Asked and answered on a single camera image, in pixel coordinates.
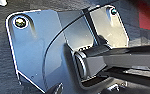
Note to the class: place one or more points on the round base emblem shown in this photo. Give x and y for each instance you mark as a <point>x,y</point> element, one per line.
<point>20,22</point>

